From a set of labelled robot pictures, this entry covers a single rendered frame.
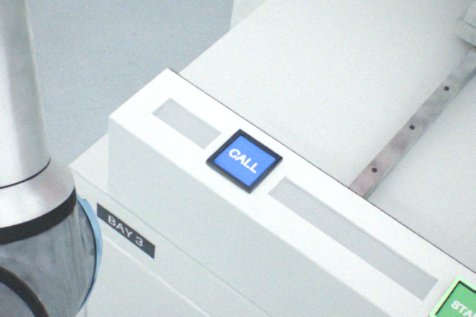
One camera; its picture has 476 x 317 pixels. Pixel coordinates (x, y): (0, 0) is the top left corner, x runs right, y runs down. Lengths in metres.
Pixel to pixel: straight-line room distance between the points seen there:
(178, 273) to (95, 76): 1.26
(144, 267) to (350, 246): 0.32
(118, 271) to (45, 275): 0.52
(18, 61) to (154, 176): 0.37
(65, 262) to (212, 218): 0.29
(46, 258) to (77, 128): 1.52
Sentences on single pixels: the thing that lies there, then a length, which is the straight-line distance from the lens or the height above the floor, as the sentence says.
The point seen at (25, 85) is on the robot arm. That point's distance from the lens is 0.64.
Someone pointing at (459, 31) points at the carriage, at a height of 0.86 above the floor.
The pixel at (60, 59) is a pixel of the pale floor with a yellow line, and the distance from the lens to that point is 2.32.
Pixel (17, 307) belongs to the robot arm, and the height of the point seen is 1.14.
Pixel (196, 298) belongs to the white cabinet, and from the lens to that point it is 1.09.
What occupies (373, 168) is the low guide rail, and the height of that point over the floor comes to 0.85.
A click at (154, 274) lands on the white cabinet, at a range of 1.12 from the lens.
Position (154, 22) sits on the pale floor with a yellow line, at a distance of 2.42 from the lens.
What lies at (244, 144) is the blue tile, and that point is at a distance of 0.94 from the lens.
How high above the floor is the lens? 1.69
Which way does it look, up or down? 51 degrees down
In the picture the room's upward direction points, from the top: 11 degrees clockwise
